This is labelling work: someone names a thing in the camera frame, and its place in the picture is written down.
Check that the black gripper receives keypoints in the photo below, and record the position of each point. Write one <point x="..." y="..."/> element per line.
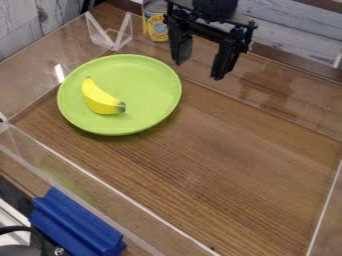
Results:
<point x="210" y="11"/>

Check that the yellow labelled tin can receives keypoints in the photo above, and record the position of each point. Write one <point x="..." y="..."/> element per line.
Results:
<point x="153" y="10"/>

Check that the clear acrylic corner bracket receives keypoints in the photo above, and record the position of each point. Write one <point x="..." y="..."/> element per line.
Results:
<point x="108" y="38"/>

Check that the yellow toy banana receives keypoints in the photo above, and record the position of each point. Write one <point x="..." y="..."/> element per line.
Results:
<point x="99" y="101"/>

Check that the blue plastic clamp block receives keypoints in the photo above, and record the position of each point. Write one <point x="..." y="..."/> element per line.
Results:
<point x="72" y="227"/>

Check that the green plate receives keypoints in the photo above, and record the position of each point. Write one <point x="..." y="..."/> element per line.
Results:
<point x="140" y="80"/>

